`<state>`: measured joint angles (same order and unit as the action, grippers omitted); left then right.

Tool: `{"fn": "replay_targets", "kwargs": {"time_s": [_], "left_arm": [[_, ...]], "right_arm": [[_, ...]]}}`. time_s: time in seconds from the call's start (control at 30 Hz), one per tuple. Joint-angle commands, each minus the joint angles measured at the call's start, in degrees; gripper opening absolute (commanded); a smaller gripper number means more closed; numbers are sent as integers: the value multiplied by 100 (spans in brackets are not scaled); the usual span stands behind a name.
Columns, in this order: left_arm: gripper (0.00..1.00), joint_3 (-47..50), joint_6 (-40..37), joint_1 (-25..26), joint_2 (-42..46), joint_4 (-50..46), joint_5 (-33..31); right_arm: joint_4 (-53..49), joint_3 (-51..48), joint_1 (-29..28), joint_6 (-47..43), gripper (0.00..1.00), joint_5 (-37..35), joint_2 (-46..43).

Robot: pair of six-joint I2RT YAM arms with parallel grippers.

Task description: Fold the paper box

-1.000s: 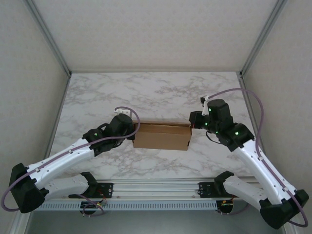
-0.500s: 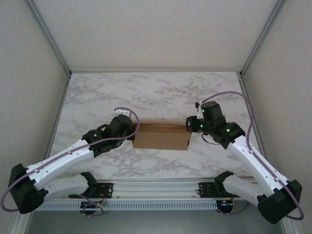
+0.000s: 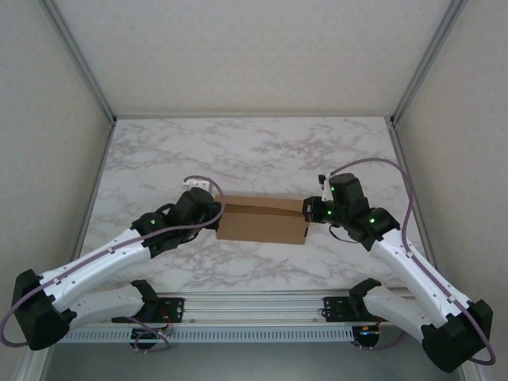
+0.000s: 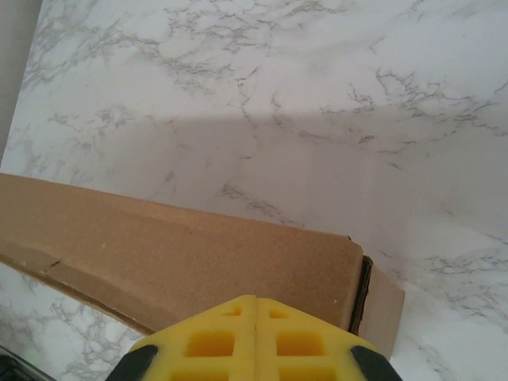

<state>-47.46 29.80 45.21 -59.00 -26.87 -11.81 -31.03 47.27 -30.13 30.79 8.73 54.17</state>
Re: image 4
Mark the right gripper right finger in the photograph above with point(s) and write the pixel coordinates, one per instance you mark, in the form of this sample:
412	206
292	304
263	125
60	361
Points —
301	341

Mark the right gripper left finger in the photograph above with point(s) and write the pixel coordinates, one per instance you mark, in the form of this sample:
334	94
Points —
206	341

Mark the brown cardboard box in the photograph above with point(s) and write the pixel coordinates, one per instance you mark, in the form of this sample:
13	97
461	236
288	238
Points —
158	246

